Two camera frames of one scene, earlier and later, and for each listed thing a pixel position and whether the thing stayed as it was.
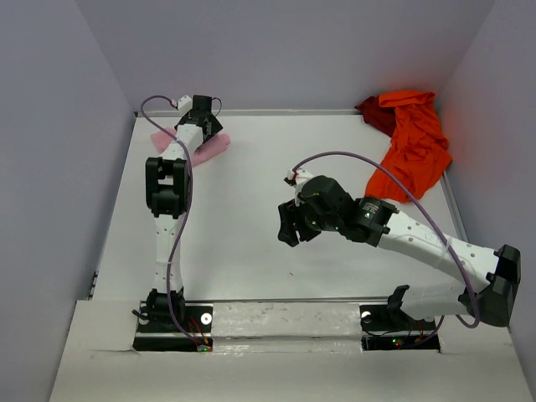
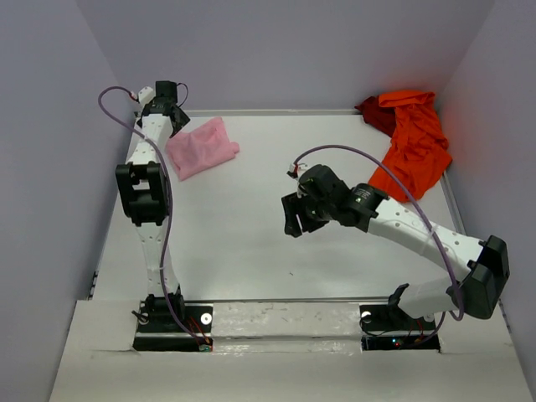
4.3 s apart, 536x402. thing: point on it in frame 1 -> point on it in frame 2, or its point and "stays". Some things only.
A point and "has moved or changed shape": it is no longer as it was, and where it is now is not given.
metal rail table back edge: (290, 111) stays
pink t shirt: (162, 138) has moved or changed shape
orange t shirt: (419, 150) stays
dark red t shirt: (380, 117) stays
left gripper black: (215, 127) -> (184, 120)
